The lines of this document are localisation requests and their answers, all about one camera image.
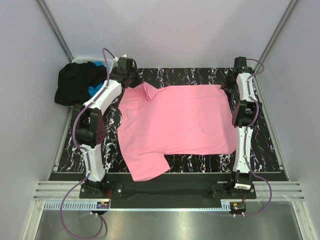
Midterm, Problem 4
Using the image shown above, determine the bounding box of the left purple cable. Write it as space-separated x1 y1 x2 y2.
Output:
59 47 120 240

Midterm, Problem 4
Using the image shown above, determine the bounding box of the black t shirt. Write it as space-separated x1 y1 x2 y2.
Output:
54 62 107 106

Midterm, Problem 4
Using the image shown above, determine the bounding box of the blue t shirt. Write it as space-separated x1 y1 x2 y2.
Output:
88 61 106 97

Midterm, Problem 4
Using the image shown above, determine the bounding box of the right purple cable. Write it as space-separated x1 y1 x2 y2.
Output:
229 57 273 217

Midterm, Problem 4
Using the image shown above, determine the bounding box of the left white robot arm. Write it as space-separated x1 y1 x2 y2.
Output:
72 55 142 198

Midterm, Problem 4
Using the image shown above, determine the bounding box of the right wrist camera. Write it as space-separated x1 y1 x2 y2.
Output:
233 56 253 74

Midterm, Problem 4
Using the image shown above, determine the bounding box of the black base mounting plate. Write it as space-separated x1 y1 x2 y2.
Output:
79 173 257 210

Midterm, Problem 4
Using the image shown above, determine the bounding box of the right orange connector box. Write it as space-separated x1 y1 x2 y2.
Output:
231 202 247 211

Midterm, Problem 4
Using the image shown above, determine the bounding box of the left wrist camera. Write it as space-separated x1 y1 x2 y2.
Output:
117 56 137 73

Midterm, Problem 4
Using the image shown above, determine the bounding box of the pink t shirt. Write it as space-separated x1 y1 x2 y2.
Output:
117 83 237 182

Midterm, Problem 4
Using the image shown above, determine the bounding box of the white plastic laundry basket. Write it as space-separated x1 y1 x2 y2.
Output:
72 56 115 72

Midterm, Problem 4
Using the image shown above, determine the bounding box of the orange connector box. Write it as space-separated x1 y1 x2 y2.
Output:
96 201 110 209
231 202 247 211

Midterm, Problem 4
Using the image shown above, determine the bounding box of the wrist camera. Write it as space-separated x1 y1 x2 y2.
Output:
233 56 253 74
117 56 137 73

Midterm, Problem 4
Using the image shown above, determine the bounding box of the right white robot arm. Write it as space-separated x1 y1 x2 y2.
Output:
221 56 262 199

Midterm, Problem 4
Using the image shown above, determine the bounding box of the aluminium frame rail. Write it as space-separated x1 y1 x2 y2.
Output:
33 181 304 212

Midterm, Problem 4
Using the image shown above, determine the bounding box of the left orange connector box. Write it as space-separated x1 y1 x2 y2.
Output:
96 201 110 209

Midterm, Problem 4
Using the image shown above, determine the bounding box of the purple cable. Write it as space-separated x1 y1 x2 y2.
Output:
59 47 120 240
229 57 273 217

